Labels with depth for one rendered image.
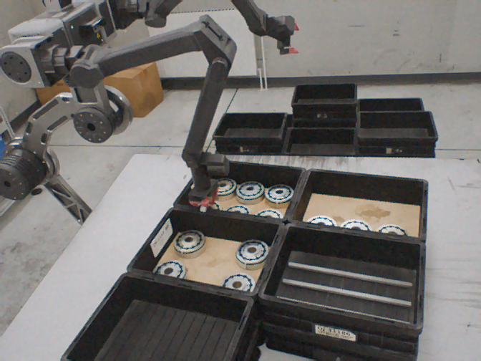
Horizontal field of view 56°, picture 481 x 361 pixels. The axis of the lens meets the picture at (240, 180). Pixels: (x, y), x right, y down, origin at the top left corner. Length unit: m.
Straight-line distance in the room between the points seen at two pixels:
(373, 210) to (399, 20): 2.91
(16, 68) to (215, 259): 0.80
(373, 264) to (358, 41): 3.16
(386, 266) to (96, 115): 1.08
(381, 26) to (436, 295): 3.13
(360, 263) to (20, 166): 1.37
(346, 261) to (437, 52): 3.26
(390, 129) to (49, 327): 2.03
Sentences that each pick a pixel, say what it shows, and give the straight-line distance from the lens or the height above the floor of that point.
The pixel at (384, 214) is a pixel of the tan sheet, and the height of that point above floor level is 0.83.
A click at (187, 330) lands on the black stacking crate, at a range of 1.29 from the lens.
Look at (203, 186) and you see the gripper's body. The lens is 1.50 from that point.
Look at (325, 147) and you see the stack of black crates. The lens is 2.78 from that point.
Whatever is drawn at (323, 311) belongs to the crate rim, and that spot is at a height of 0.93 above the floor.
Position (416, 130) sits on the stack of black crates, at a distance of 2.76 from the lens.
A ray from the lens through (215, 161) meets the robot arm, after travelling 1.43.
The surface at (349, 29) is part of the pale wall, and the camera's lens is 4.32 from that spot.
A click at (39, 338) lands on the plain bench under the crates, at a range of 1.63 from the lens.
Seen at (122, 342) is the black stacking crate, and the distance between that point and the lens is 1.33.
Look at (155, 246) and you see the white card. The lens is 1.45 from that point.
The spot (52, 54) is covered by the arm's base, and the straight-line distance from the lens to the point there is 1.36.
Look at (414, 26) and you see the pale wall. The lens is 4.35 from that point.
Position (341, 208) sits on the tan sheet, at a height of 0.83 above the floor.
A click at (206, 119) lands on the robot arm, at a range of 1.30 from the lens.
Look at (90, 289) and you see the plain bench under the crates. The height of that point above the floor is 0.70.
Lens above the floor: 1.84
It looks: 35 degrees down
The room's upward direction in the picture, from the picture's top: 8 degrees counter-clockwise
